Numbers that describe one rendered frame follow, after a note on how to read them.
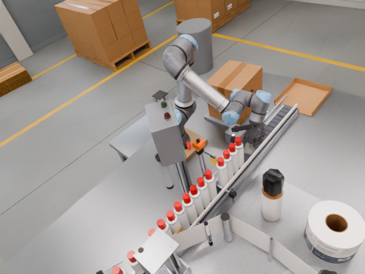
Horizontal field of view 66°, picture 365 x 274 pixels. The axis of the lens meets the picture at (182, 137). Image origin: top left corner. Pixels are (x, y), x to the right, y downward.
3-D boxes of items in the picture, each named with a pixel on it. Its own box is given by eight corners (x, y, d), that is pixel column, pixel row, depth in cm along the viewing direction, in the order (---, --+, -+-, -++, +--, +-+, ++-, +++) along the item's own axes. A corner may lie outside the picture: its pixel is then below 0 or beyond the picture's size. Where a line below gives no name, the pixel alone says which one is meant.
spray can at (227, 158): (229, 183, 148) (226, 157, 133) (221, 178, 151) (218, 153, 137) (236, 176, 150) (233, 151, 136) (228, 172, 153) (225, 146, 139)
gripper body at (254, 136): (255, 147, 143) (261, 125, 139) (240, 141, 148) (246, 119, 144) (262, 144, 149) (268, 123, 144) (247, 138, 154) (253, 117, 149)
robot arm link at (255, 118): (248, 111, 142) (256, 110, 148) (246, 119, 144) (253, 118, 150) (261, 116, 138) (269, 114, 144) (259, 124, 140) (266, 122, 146)
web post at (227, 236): (229, 244, 124) (226, 223, 112) (221, 238, 127) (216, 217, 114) (235, 236, 126) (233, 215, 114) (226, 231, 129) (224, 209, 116)
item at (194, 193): (200, 218, 136) (193, 194, 122) (192, 212, 139) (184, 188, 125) (206, 210, 138) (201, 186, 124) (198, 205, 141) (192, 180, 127)
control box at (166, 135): (162, 167, 110) (150, 132, 97) (156, 138, 122) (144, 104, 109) (187, 160, 110) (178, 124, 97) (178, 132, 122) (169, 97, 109)
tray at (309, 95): (311, 117, 178) (312, 112, 175) (274, 104, 193) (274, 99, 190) (331, 91, 191) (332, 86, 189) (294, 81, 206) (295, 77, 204)
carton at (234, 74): (239, 126, 180) (238, 92, 162) (209, 116, 194) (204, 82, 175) (262, 100, 195) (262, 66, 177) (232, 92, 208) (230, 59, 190)
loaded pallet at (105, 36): (152, 48, 476) (137, -8, 415) (114, 72, 439) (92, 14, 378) (112, 36, 546) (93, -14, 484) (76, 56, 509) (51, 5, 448)
